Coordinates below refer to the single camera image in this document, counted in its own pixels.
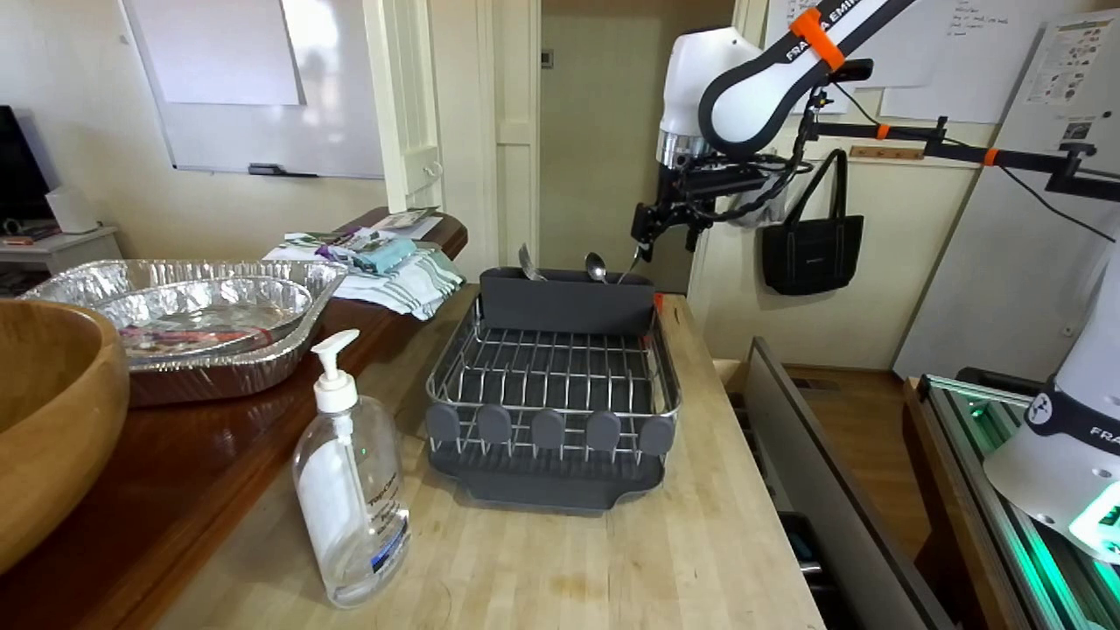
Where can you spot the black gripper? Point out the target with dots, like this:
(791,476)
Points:
(703,188)

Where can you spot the silver spoon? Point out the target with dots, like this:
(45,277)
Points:
(636,260)
(596,266)

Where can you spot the silver fork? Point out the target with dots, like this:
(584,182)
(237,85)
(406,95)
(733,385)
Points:
(526,260)

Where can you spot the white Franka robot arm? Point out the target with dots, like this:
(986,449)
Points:
(748,81)

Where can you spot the dark grey utensil holder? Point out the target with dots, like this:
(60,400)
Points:
(571,306)

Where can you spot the red silicone spatula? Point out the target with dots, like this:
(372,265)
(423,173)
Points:
(659,301)

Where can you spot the black tote bag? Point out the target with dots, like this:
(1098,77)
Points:
(811,249)

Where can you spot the green striped dish towel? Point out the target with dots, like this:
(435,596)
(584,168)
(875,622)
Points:
(406,285)

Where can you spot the teal flat package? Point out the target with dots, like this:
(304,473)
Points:
(379,253)

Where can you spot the open kitchen drawer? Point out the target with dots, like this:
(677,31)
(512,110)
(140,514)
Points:
(816,493)

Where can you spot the white poster board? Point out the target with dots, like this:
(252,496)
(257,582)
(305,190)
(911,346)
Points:
(1002,266)

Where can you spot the black bar with orange clamps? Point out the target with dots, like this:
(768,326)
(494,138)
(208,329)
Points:
(1028,164)

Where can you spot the black whiteboard marker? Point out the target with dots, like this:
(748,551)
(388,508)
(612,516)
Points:
(280,173)

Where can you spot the clear hand sanitizer bottle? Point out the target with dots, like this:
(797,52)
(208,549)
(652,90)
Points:
(346,501)

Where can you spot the aluminium foil tray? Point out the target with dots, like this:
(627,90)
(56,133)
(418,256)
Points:
(199,315)

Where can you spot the dark brown wooden side counter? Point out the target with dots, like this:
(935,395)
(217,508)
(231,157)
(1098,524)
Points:
(175,467)

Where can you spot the large wooden bowl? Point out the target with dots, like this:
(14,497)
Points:
(54,432)

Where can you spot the black computer screen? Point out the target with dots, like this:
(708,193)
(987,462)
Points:
(21,168)

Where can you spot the black camera on bar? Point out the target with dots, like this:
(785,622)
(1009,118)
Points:
(852,73)

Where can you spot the white wall whiteboard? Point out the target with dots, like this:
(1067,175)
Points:
(231,118)

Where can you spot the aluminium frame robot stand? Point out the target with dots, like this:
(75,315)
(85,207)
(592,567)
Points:
(1028,582)

